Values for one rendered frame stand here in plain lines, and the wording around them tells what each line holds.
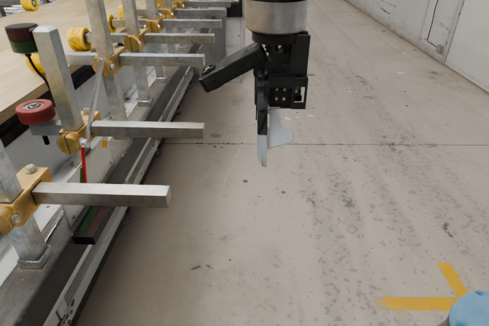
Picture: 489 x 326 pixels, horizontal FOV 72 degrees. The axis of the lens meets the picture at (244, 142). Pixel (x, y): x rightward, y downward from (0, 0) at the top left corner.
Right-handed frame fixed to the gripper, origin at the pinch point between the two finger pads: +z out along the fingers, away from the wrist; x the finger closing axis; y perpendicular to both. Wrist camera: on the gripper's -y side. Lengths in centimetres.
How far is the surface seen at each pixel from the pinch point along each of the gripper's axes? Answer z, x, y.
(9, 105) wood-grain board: 4, 24, -61
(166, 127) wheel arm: 7.8, 20.2, -22.0
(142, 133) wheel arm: 9.5, 20.3, -28.1
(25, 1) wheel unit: -2, 148, -126
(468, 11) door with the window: 33, 321, 224
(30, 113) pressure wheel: 4, 19, -53
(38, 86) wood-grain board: 4, 37, -61
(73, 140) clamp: 7.7, 13.8, -42.1
